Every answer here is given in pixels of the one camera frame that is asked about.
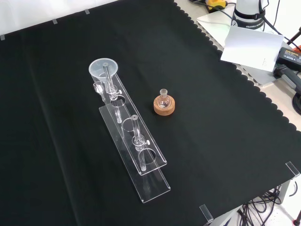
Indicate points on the clear acrylic funnel stand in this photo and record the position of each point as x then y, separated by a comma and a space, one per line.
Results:
151, 184

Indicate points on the black grey power plug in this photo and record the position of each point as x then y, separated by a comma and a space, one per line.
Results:
288, 77

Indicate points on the small glass weighing funnel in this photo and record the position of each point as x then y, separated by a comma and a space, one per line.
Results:
97, 87

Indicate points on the black power adapter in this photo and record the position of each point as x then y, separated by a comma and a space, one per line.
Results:
290, 57

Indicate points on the small round-bottom glass flask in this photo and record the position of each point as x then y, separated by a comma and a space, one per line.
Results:
163, 101

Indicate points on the clear table clip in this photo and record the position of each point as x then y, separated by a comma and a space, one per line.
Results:
206, 213
292, 169

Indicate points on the yellow stop button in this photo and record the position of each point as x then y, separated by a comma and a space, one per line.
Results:
216, 3

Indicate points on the black table cloth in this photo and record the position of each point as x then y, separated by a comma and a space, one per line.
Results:
211, 122

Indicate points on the black tripod leg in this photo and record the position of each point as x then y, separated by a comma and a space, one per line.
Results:
295, 36

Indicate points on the grey tape piece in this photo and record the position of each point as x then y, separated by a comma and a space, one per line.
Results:
2, 37
54, 21
87, 11

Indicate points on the white card sheet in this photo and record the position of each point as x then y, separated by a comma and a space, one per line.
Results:
251, 49

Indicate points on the pale grey base board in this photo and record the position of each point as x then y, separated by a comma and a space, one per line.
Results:
258, 77

